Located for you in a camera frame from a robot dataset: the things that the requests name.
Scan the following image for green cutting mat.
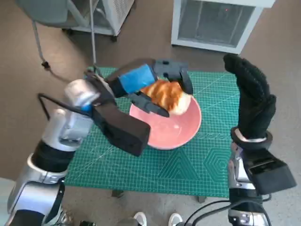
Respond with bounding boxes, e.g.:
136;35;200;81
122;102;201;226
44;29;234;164
63;67;241;198

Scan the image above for person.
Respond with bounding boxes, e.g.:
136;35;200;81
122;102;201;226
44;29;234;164
0;176;19;226

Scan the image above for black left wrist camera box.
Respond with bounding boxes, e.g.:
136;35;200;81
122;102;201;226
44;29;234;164
90;103;151;157

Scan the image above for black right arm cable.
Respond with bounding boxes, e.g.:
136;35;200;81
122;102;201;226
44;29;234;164
188;200;271;226

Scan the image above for white wheeled mesh cabinet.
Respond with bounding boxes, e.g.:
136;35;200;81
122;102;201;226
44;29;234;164
62;0;137;42

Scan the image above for grey chair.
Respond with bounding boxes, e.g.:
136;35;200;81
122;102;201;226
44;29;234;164
15;0;90;69

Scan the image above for rectangular braided orange bread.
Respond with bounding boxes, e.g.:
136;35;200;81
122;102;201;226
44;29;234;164
140;79;191;116

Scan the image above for thin silver metal pole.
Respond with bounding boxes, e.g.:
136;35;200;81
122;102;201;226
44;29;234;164
88;0;97;69

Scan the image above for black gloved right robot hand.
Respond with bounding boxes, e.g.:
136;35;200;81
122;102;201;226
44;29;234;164
222;53;277;142

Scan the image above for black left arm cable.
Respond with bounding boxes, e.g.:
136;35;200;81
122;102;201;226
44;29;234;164
38;93;91;121

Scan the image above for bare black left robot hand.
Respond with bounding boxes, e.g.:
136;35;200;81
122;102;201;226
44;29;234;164
105;57;194;118

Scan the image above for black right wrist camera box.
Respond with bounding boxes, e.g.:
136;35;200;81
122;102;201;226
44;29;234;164
243;148;297;195

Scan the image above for large white mesh cabinet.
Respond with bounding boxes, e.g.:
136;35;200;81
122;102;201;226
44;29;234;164
171;0;276;55

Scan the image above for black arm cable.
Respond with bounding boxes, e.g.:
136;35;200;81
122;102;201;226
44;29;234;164
38;93;91;121
188;200;271;226

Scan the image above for pink bowl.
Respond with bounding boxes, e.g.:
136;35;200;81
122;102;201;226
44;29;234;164
129;94;202;151

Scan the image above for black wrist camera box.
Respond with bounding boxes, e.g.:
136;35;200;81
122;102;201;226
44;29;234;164
90;103;151;157
243;148;297;195

